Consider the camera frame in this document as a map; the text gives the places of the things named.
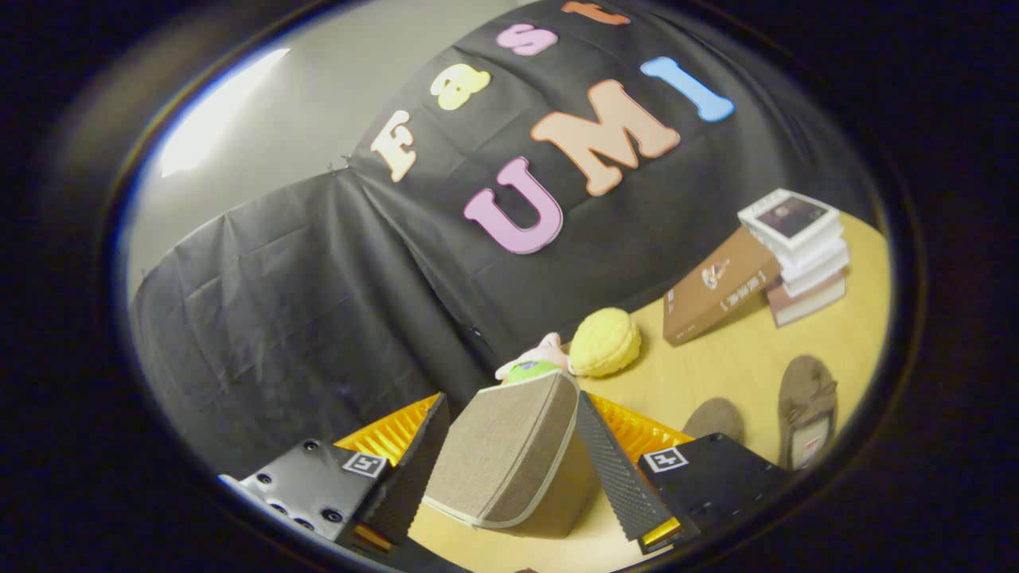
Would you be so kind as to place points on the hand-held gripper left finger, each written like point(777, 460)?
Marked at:
point(414, 469)

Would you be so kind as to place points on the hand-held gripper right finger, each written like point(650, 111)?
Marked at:
point(617, 469)

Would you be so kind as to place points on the beige fabric storage box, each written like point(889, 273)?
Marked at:
point(509, 454)

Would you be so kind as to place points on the brown fuzzy shoe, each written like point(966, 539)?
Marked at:
point(714, 418)
point(806, 398)

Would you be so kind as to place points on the yellow plush toy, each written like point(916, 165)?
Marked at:
point(605, 342)

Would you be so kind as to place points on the pink and green plush doll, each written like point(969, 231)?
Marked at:
point(535, 362)

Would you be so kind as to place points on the black backdrop cloth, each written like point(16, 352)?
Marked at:
point(318, 302)

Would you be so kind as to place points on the brown leaning book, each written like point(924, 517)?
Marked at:
point(712, 290)

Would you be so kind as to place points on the brown cover book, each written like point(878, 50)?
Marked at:
point(808, 301)

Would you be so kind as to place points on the thick white book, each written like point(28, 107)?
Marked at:
point(816, 267)

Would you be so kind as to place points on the white book with dark cover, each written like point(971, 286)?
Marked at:
point(792, 219)

